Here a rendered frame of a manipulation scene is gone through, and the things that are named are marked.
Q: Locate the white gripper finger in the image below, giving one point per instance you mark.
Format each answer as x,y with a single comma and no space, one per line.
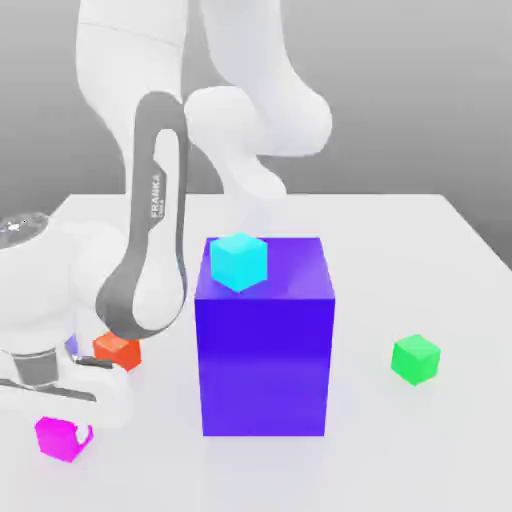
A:
81,433

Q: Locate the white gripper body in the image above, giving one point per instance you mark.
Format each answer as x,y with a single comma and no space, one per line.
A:
108,400

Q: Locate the small magenta cube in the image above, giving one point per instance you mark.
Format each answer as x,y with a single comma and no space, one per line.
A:
56,440

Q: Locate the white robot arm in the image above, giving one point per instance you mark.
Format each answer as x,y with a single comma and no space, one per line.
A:
132,120

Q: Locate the small red cube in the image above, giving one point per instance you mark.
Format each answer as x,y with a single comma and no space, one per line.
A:
120,354

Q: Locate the small cyan cube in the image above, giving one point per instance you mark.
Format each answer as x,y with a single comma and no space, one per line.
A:
238,262

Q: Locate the small green cube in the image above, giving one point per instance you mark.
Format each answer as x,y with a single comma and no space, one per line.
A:
415,359

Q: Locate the large blue box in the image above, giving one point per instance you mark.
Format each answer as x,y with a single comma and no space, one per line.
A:
264,360

